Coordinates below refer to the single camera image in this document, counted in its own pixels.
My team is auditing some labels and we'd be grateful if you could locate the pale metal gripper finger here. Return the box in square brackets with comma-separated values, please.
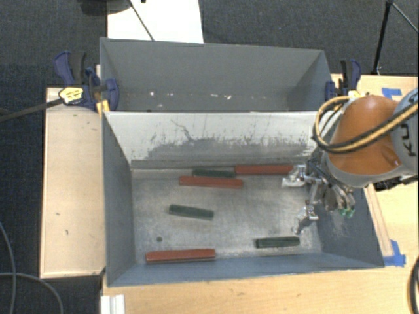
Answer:
[293, 205, 320, 235]
[281, 164, 309, 189]

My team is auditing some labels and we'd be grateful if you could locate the dark green flat block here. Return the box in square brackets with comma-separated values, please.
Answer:
[191, 168, 237, 179]
[255, 236, 301, 249]
[168, 203, 215, 222]

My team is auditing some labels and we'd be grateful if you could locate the red-brown flat block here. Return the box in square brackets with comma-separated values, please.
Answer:
[178, 175, 244, 190]
[145, 248, 217, 264]
[234, 164, 295, 177]

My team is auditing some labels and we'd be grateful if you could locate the pale wood board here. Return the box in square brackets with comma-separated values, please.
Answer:
[39, 86, 107, 279]

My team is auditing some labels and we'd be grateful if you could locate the grey metal bin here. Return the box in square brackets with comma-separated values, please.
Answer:
[99, 37, 386, 288]

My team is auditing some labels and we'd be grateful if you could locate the black cylinder on white bracket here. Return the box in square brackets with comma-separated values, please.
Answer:
[373, 177, 409, 191]

